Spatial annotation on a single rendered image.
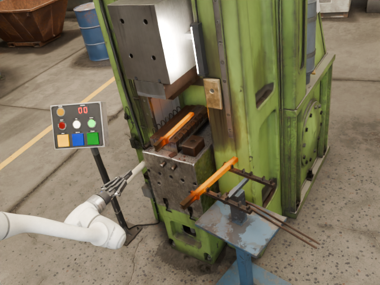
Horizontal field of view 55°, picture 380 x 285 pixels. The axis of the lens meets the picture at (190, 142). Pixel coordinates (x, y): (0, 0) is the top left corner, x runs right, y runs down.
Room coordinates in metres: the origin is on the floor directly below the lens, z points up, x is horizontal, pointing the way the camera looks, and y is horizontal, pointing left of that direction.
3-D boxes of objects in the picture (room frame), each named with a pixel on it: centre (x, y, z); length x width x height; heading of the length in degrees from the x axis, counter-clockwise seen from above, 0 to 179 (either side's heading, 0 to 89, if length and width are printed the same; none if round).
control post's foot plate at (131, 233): (2.09, 0.65, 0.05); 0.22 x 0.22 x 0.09; 52
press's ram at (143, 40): (1.95, 0.00, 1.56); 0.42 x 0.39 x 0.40; 142
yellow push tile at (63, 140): (1.99, 0.78, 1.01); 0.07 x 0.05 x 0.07; 77
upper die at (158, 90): (1.98, 0.03, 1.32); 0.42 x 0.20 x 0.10; 142
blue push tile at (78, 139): (1.97, 0.68, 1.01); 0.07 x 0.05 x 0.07; 77
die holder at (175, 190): (1.95, -0.02, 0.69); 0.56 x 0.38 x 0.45; 142
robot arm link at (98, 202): (1.34, 0.50, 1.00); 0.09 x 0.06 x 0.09; 52
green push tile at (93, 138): (1.95, 0.58, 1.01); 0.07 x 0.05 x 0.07; 77
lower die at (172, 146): (1.98, 0.03, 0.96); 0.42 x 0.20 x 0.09; 142
